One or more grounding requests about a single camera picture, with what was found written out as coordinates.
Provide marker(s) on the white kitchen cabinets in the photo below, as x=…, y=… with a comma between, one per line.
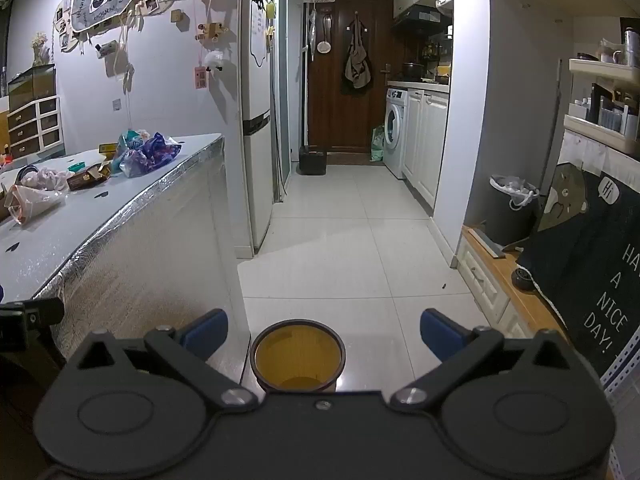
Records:
x=430, y=140

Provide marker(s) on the flat yellow box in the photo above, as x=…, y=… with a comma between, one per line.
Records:
x=107, y=149

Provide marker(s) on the black floor bin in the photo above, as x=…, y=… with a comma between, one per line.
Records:
x=312, y=161

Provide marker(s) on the brown trash bin yellow inside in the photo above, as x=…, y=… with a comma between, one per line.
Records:
x=297, y=355

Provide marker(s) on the crumpled white plastic wrap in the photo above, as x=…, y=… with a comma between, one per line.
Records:
x=50, y=177

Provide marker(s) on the blue purple snack bag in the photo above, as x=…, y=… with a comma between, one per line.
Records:
x=150, y=155

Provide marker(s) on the wooden plane wall ornament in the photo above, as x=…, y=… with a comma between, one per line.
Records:
x=210, y=31

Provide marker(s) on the round white hanging paddle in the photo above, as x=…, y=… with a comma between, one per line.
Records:
x=324, y=46

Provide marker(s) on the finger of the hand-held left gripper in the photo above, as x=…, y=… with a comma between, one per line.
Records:
x=30, y=317

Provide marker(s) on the small green item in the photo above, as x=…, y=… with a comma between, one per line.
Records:
x=77, y=166

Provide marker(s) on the white washing machine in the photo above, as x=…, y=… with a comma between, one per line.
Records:
x=395, y=130

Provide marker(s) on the grey bin with plastic liner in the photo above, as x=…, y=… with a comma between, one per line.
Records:
x=510, y=220

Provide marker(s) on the white drawer unit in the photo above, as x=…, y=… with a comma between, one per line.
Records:
x=35, y=130

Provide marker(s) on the white plush wall ornament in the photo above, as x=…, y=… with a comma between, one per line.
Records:
x=212, y=60

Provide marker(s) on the dark brown door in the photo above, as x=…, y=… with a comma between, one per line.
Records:
x=340, y=120

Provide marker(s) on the white pole rack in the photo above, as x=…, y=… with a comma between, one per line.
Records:
x=304, y=85

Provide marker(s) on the toy camera wall ornament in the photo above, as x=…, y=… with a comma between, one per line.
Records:
x=106, y=50

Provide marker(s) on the brown snack wrapper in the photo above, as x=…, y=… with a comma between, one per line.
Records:
x=87, y=177

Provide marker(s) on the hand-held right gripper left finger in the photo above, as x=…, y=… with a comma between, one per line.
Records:
x=207, y=331

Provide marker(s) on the green bag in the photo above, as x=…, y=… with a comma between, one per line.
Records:
x=377, y=145

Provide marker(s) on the low wooden cabinet white drawers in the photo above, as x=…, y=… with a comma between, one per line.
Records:
x=490, y=285

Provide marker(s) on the black range hood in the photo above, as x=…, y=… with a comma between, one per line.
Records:
x=417, y=20

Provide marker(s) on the pink hanging tag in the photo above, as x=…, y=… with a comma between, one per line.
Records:
x=200, y=78

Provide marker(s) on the dried flower bunch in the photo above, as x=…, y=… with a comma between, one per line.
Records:
x=40, y=45

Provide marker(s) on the group of toiletry bottles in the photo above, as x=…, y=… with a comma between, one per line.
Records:
x=610, y=115

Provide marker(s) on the white storage shelf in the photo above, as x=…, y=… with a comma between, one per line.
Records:
x=595, y=127

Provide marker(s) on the silver foil covered wall panel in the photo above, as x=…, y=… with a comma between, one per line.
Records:
x=150, y=260

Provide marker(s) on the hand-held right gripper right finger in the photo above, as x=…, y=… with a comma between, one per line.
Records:
x=440, y=332

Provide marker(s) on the black printed cloth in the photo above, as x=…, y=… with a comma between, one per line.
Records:
x=585, y=270

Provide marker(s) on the white refrigerator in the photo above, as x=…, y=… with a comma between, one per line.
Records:
x=257, y=160

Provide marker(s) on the glass tank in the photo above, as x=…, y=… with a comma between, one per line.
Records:
x=32, y=85

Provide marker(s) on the hanging brown bag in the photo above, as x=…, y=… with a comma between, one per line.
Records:
x=356, y=67

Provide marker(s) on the teal snack package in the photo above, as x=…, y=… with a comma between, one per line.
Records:
x=127, y=140

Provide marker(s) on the clear plastic bag orange print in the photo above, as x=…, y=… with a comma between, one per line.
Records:
x=32, y=202

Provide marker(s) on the small wooden block ornament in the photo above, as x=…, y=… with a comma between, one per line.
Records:
x=176, y=16

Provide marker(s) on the black cooking pot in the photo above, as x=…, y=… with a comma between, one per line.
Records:
x=414, y=71

